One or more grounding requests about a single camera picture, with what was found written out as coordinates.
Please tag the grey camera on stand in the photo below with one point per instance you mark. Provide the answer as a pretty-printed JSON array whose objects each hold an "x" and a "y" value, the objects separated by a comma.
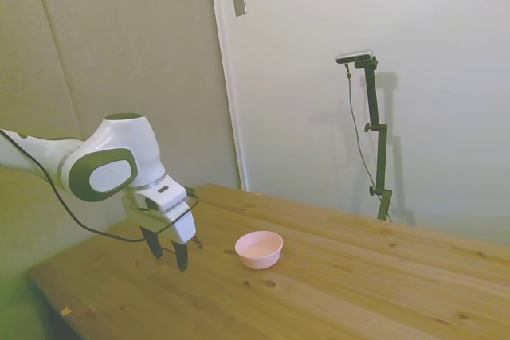
[{"x": 354, "y": 56}]

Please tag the white door frame trim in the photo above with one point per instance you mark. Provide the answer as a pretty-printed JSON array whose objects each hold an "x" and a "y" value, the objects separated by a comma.
[{"x": 227, "y": 77}]

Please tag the pink plastic bowl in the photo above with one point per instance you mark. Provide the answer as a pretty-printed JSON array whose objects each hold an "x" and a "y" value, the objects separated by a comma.
[{"x": 259, "y": 250}]

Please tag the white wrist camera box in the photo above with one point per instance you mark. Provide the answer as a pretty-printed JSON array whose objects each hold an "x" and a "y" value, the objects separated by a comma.
[{"x": 163, "y": 194}]

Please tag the small orange scrap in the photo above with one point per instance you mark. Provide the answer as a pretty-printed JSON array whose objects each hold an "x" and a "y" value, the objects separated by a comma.
[{"x": 65, "y": 310}]

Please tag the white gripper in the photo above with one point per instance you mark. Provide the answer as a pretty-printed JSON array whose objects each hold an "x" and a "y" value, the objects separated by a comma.
[{"x": 181, "y": 226}]

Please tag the black jointed camera stand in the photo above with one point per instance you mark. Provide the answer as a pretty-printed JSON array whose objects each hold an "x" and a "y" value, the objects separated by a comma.
[{"x": 372, "y": 93}]

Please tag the grey wall switch plate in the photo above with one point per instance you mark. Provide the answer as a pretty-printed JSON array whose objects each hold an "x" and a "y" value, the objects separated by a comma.
[{"x": 239, "y": 1}]

